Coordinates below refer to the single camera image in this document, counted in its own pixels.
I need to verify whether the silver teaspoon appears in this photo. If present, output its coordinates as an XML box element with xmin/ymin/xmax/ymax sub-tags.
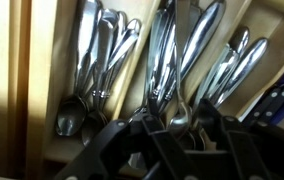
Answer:
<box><xmin>100</xmin><ymin>18</ymin><xmax>143</xmax><ymax>101</ymax></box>
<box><xmin>81</xmin><ymin>8</ymin><xmax>120</xmax><ymax>148</ymax></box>
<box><xmin>55</xmin><ymin>0</ymin><xmax>103</xmax><ymax>138</ymax></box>

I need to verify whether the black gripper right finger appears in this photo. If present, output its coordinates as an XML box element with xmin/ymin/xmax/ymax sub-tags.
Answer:
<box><xmin>195</xmin><ymin>98</ymin><xmax>273</xmax><ymax>180</ymax></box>

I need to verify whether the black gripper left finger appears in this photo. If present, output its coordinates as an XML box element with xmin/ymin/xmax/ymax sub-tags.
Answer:
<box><xmin>53</xmin><ymin>96</ymin><xmax>196</xmax><ymax>180</ymax></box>

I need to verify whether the silver table knife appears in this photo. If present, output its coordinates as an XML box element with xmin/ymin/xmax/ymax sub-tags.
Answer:
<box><xmin>213</xmin><ymin>37</ymin><xmax>270</xmax><ymax>109</ymax></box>
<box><xmin>195</xmin><ymin>26</ymin><xmax>251</xmax><ymax>108</ymax></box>

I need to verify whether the black handled steak knife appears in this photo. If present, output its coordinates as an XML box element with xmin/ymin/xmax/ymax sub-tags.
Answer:
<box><xmin>258</xmin><ymin>85</ymin><xmax>284</xmax><ymax>126</ymax></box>
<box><xmin>243</xmin><ymin>84</ymin><xmax>284</xmax><ymax>126</ymax></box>

